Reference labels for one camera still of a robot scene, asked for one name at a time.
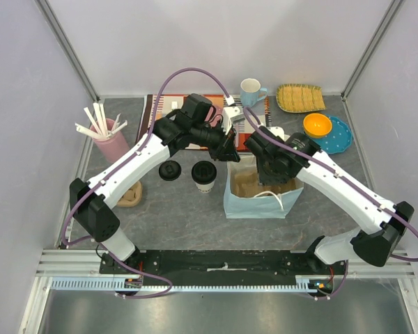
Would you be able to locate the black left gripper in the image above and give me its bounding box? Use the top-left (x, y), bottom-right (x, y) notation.
top-left (192, 120), bottom-right (240, 164)

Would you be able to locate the black coffee cup lid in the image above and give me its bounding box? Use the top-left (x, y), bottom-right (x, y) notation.
top-left (191, 161), bottom-right (217, 184)

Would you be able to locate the white paper cup stack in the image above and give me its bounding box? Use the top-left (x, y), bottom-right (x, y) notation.
top-left (268, 127), bottom-right (286, 141)

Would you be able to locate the brown cardboard cup carrier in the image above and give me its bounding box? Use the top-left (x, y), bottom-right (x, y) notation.
top-left (231, 172), bottom-right (263, 198)

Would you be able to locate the blue white paper bag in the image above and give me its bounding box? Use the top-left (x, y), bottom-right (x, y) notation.
top-left (224, 154), bottom-right (304, 219)

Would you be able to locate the white paper coffee cup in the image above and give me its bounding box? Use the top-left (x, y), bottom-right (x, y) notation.
top-left (192, 175), bottom-right (216, 193)

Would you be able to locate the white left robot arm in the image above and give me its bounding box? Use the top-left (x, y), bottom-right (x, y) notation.
top-left (70, 94), bottom-right (241, 273)

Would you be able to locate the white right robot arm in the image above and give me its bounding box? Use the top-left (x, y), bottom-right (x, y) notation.
top-left (245, 126), bottom-right (415, 274)

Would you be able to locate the yellow bowl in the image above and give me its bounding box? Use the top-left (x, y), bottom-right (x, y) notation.
top-left (302, 113), bottom-right (332, 138)

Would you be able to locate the colourful patchwork placemat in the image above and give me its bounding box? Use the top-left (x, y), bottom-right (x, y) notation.
top-left (136, 93), bottom-right (275, 152)

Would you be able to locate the light blue mug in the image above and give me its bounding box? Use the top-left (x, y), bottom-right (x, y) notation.
top-left (240, 78), bottom-right (268, 107)

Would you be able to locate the blue polka dot plate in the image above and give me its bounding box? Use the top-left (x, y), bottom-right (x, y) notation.
top-left (312, 115), bottom-right (353, 154)

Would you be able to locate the yellow woven tray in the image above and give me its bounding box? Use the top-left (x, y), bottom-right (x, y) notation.
top-left (276, 83), bottom-right (326, 113)

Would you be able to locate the pink straw holder cup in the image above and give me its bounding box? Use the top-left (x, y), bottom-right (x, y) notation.
top-left (92, 132), bottom-right (130, 163)

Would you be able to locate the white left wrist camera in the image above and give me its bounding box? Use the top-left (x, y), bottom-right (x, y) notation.
top-left (222, 106), bottom-right (245, 134)

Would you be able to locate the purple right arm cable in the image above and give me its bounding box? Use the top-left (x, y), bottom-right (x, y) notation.
top-left (243, 106), bottom-right (418, 301)

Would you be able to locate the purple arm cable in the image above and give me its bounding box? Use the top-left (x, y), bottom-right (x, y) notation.
top-left (243, 106), bottom-right (418, 301)
top-left (61, 67), bottom-right (236, 299)

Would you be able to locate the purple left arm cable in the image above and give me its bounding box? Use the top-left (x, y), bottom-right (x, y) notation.
top-left (61, 67), bottom-right (236, 299)

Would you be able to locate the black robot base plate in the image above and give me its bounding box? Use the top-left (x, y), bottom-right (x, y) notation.
top-left (99, 248), bottom-right (349, 288)

